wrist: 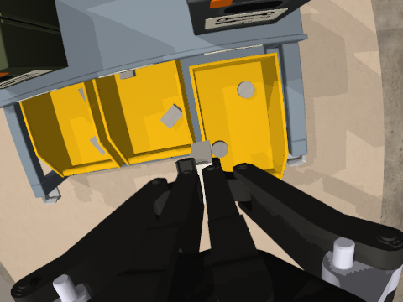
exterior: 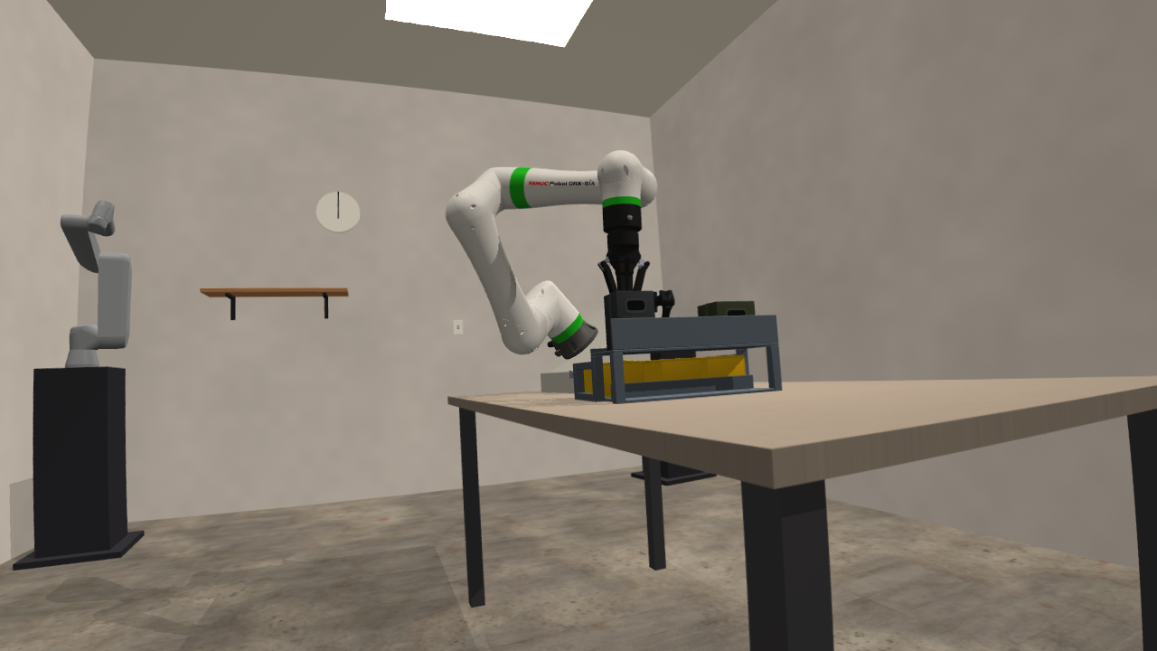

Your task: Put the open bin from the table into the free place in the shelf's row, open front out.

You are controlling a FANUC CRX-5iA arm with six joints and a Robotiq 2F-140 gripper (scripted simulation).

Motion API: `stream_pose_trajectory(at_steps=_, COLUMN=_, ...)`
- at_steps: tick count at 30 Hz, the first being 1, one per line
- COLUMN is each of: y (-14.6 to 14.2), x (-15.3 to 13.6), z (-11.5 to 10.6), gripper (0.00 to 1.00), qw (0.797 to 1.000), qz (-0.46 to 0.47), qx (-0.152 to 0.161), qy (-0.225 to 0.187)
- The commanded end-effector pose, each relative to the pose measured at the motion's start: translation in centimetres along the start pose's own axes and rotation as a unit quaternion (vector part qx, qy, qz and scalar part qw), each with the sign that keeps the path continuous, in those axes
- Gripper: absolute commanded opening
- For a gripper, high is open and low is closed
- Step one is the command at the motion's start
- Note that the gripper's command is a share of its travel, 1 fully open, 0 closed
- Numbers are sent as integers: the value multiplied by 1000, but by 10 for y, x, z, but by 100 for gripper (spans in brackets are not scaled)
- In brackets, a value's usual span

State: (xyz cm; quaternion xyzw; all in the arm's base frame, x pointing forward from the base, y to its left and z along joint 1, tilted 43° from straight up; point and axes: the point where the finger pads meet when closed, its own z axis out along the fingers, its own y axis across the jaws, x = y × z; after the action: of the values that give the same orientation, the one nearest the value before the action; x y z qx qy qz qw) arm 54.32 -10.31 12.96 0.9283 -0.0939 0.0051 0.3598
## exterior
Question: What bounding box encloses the yellow bin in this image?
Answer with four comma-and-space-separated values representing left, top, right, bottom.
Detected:
584, 360, 644, 398
701, 355, 746, 378
644, 357, 702, 382

